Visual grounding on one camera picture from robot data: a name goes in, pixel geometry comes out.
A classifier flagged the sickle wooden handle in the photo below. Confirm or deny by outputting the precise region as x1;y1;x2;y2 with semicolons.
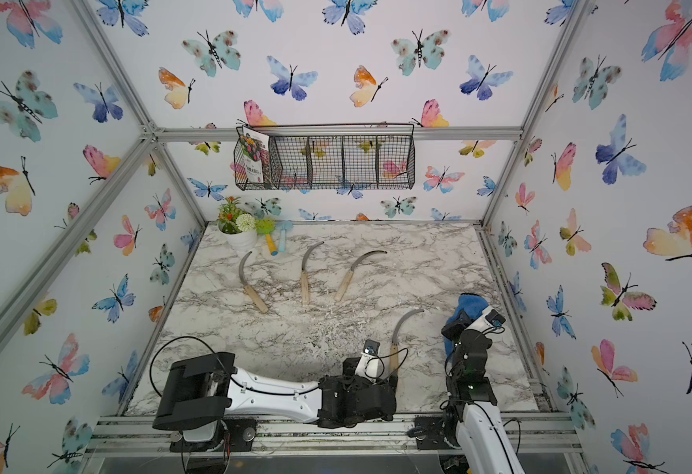
237;250;270;313
386;307;425;375
334;250;387;302
300;241;324;306

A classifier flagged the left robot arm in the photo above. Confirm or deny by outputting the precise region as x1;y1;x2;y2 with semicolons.
152;353;397;433

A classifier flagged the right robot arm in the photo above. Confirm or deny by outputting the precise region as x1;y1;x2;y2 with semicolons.
443;322;524;473

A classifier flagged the light blue toy tool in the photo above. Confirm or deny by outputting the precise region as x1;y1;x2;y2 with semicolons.
276;220;294;253

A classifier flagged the green yellow toy brush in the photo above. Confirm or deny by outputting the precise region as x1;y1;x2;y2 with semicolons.
256;217;278;256

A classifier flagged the potted artificial plant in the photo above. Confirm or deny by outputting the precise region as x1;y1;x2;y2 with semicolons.
217;197;257;254

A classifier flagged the colourful booklet in basket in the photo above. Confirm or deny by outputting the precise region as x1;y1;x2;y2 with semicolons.
239;128;269;184

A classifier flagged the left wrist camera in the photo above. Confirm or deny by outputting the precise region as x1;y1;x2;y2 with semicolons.
355;339;385;382

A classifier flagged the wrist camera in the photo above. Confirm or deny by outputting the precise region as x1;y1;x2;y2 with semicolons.
355;339;385;382
470;306;506;335

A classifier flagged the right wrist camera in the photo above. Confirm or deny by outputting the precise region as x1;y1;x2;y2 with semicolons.
470;306;506;335

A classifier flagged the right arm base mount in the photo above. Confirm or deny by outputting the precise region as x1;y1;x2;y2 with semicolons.
406;410;460;450

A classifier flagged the aluminium front rail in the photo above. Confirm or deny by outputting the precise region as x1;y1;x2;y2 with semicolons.
85;412;583;458

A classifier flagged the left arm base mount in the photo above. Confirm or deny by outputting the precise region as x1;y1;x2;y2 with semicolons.
169;418;257;454

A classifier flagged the black wire basket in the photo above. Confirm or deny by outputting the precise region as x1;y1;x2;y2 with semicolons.
231;122;416;192

